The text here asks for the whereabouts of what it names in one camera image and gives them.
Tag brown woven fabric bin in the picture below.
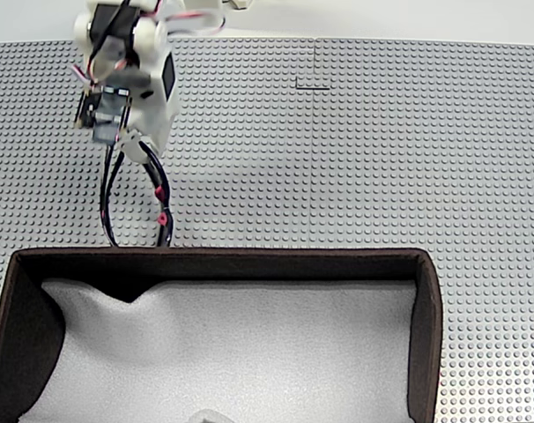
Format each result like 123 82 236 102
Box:
0 246 445 423

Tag red white camera wires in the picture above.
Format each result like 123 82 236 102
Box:
71 63 99 93

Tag black camera circuit board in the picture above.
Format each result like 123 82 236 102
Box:
74 83 133 145

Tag red white black cable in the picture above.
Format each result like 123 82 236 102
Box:
159 10 227 40

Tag pale grey rounded object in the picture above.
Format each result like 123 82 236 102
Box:
188 408 239 423

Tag white foam sheet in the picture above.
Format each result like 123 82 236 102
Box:
17 278 418 423

